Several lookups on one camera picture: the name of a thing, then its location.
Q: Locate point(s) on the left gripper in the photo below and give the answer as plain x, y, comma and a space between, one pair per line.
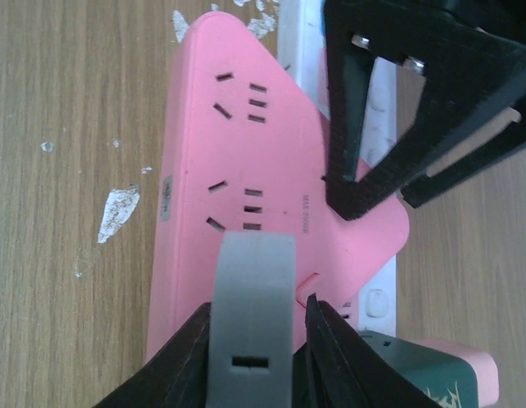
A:
470, 60

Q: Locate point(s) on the white folding charger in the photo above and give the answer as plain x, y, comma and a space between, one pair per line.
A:
251, 326

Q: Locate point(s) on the pink plug adapter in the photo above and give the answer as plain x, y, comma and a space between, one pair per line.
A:
481, 362

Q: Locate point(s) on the pink triangular socket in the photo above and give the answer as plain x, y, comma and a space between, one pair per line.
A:
244, 150

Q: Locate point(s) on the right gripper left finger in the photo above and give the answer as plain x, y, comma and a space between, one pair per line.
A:
176, 376

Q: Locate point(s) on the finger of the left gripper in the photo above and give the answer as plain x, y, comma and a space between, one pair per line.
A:
501, 137

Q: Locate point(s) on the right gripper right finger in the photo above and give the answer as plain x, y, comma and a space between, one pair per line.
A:
336, 367

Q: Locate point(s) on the green dragon cube socket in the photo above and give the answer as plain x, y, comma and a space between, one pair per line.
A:
446, 379

